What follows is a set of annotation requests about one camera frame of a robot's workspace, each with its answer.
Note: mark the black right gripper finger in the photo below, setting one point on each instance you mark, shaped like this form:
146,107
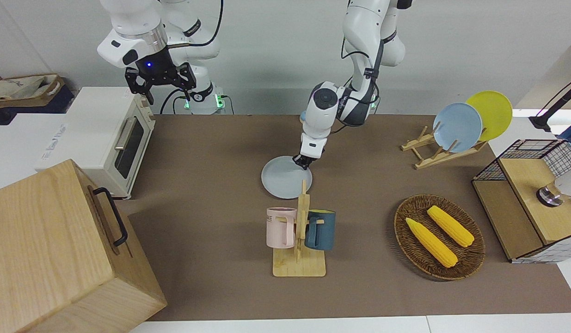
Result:
150,96
187,95

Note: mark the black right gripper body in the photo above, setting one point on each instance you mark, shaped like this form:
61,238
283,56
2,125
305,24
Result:
158,74

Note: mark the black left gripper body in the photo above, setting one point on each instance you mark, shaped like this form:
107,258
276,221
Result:
306,159

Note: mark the gray plate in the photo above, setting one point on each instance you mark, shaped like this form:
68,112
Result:
283,178

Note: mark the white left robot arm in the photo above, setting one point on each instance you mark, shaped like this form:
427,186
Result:
364,23

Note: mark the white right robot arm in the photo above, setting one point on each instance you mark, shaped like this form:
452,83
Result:
128,18

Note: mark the wooden plate rack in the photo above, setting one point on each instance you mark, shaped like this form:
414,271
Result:
440,157

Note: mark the light blue plate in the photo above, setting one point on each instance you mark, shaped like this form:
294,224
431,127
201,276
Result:
458,127

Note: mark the yellow plate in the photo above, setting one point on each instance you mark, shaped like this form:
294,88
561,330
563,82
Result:
495,113

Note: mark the dark blue mug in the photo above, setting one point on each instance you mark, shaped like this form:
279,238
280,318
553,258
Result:
326,231

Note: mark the white toaster oven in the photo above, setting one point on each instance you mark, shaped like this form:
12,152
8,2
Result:
91,129

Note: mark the pink mug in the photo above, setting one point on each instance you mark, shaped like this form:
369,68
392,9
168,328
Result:
277,229

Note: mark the brown table mat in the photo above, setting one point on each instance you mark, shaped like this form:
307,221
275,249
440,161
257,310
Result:
211,162

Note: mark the dark blue bin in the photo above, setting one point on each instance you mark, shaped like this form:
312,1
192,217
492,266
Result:
58,104

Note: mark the wooden mug holder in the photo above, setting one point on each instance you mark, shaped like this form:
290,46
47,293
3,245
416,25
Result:
299,266

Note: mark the beige paper bag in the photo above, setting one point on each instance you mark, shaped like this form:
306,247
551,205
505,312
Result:
21,88

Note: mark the brown wicker basket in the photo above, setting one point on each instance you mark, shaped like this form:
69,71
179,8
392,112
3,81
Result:
414,249

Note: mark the yellow corn cob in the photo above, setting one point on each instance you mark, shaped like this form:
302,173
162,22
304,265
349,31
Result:
451,225
431,242

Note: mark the white side table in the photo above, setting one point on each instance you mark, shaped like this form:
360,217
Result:
12,148

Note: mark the white and silver cylinder object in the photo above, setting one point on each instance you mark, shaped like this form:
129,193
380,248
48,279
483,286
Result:
567,185

